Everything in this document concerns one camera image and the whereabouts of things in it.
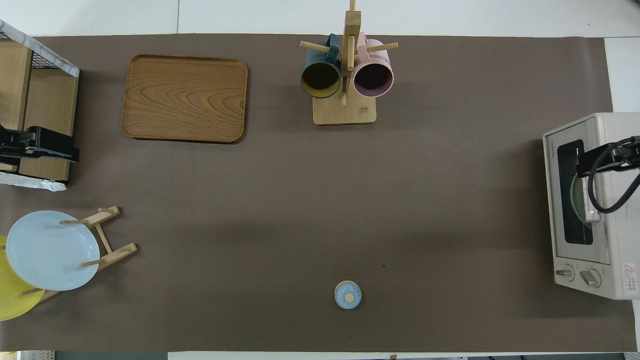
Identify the light blue plate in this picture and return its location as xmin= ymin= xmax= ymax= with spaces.
xmin=5 ymin=210 xmax=101 ymax=292

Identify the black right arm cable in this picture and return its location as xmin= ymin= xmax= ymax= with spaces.
xmin=587 ymin=137 xmax=640 ymax=214

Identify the wooden mug tree stand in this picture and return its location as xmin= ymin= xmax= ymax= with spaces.
xmin=299 ymin=0 xmax=399 ymax=126

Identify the dark teal mug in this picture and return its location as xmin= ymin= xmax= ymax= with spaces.
xmin=300 ymin=33 xmax=343 ymax=100

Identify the cream toaster oven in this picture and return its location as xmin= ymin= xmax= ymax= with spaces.
xmin=542 ymin=112 xmax=640 ymax=301

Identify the brown table mat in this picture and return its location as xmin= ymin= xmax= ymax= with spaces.
xmin=0 ymin=34 xmax=638 ymax=353

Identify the pink mug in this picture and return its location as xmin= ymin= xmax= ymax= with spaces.
xmin=353 ymin=32 xmax=395 ymax=99

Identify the yellow plate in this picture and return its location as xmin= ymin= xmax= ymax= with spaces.
xmin=0 ymin=235 xmax=46 ymax=322

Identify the wooden step shelf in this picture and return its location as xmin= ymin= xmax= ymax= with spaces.
xmin=0 ymin=40 xmax=80 ymax=182

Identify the wooden serving tray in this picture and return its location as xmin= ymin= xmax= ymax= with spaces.
xmin=121 ymin=54 xmax=249 ymax=144

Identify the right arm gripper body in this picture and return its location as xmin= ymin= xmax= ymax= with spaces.
xmin=620 ymin=136 xmax=640 ymax=168

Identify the toaster oven glass door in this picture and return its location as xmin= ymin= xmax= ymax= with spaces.
xmin=543 ymin=116 xmax=612 ymax=266

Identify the wooden plate rack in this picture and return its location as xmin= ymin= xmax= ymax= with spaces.
xmin=20 ymin=205 xmax=138 ymax=304

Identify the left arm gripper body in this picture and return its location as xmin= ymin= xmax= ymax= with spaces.
xmin=0 ymin=125 xmax=31 ymax=173

